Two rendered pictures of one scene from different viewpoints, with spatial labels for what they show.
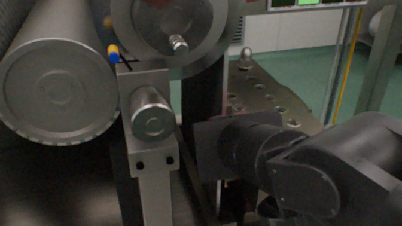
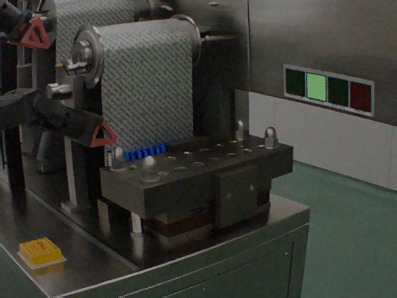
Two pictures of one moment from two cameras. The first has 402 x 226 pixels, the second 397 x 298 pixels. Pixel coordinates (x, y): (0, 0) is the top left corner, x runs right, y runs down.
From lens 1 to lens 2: 117 cm
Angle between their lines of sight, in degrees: 62
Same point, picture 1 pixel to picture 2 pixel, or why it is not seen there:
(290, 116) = (190, 167)
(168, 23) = (77, 59)
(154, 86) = (70, 84)
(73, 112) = not seen: hidden behind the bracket
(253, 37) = not seen: outside the picture
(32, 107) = not seen: hidden behind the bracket
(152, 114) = (49, 88)
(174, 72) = (87, 84)
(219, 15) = (95, 60)
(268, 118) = (91, 116)
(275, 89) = (234, 159)
